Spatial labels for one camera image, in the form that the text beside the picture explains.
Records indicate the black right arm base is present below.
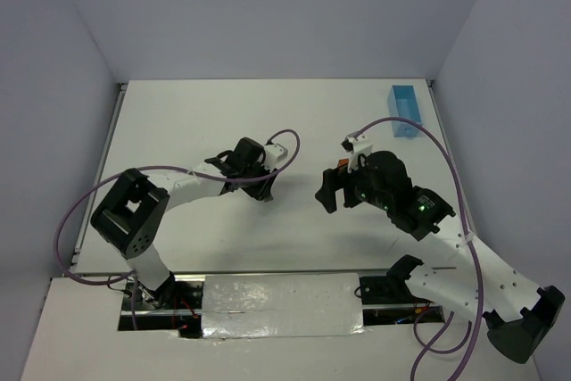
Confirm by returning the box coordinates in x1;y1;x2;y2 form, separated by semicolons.
353;275;444;327

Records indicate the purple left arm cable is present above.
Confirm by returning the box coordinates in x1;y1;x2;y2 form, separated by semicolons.
55;128;301;286

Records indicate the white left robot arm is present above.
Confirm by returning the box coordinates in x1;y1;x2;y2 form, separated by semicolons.
90;137;288;308

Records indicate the blue plastic box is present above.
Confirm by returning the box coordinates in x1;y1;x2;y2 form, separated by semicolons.
387;85;422;138

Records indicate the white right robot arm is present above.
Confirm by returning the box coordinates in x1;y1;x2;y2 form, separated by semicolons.
315;151;565;364

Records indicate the silver reflective tape sheet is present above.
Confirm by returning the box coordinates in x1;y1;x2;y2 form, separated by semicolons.
201;273;364;339

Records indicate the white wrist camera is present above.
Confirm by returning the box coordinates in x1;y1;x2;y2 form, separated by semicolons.
342;132;373;173
261;143;288;171

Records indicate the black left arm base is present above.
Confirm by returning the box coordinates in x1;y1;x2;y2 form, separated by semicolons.
112;278;204;339

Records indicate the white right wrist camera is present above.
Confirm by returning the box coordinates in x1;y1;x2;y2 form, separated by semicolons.
342;132;373;173

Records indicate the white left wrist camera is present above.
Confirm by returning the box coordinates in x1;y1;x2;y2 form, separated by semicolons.
261;143;288;171

